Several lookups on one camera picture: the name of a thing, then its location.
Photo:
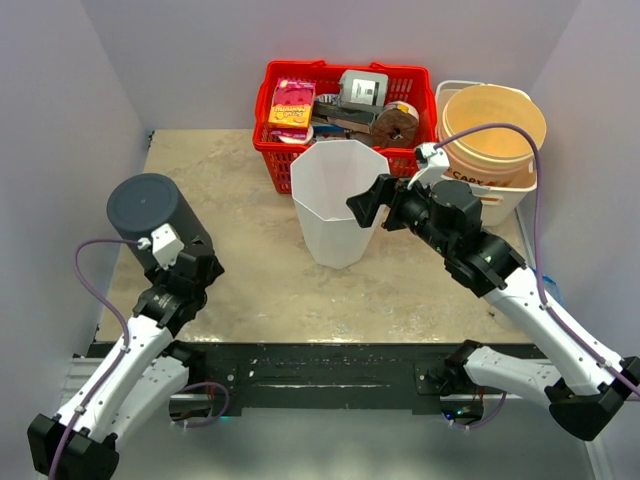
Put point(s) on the white octagonal bin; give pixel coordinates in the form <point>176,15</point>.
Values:
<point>322,179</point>

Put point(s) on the dark flat box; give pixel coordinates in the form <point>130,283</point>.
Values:
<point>346,118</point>

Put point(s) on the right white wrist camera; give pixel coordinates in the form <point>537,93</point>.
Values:
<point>433,163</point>

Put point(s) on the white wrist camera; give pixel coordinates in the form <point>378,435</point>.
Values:
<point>433,163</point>
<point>164,244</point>

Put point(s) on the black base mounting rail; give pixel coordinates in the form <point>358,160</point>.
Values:
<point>345,376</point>

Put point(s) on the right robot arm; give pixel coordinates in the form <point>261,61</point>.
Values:
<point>582,385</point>

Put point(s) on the red plastic shopping basket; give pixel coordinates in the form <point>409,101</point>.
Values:
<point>410,84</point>

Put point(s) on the white perforated storage basket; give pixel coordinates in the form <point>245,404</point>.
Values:
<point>505,195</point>

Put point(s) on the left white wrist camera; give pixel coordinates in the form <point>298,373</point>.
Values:
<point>164,244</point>

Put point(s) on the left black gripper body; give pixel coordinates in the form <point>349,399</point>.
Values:
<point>198,256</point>

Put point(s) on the pink yellow snack box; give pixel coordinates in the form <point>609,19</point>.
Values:
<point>291,105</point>

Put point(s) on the orange translucent bucket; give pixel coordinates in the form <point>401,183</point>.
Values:
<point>492,130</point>

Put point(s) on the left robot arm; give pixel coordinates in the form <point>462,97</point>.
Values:
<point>80,441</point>

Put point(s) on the grey white device box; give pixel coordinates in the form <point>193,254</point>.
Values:
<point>363,90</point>

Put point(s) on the dark blue bucket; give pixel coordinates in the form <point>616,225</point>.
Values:
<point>145,202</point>

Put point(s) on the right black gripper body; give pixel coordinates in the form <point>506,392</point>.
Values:
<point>393,207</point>

